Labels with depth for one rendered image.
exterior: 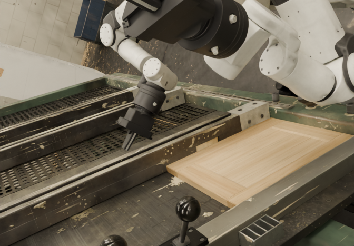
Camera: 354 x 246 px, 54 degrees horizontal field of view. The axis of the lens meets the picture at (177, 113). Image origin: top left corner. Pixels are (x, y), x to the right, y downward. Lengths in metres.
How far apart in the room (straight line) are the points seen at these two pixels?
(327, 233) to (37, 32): 5.63
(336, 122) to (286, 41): 0.48
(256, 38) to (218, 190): 0.38
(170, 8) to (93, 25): 4.74
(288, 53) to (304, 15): 0.14
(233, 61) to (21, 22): 5.56
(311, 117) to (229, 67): 0.54
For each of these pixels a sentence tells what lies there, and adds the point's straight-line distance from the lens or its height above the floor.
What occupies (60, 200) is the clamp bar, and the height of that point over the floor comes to 1.50.
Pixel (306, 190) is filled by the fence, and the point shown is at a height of 1.14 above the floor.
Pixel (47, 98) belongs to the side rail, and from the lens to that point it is 2.36.
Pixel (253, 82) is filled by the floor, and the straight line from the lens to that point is 2.56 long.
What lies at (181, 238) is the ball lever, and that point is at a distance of 0.60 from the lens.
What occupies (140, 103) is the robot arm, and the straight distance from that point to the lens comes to 1.06.
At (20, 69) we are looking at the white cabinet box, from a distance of 4.65.
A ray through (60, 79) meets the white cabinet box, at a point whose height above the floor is 0.62.
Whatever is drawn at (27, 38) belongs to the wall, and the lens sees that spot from 6.03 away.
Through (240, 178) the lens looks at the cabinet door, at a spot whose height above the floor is 1.17.
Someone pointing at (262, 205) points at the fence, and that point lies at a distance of 0.69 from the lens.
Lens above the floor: 1.76
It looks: 33 degrees down
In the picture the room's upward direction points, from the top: 76 degrees counter-clockwise
